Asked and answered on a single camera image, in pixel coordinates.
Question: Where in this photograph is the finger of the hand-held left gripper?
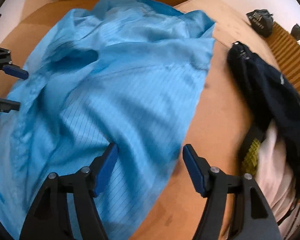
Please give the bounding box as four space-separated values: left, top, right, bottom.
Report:
0 44 29 80
0 97 21 125

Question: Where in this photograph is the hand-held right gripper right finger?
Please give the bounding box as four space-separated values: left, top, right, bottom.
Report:
182 144 280 240

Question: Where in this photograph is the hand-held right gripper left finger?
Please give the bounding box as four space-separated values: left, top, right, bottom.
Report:
19 144 118 240

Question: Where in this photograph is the blue jacket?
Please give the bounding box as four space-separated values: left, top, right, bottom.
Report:
0 0 217 240

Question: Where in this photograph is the black yellow striped garment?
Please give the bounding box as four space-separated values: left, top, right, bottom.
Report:
240 127 264 178

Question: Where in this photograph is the white garment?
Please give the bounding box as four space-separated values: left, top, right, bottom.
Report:
255 122 300 225

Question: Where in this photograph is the navy garment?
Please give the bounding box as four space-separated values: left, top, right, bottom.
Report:
227 41 300 198

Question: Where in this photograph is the wooden slatted railing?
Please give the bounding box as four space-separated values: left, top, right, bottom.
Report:
265 21 300 120

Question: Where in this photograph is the dark ceramic pot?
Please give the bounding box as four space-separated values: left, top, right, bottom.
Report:
291 24 300 41

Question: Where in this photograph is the black drawstring bag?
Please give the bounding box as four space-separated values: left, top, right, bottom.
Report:
246 9 274 38

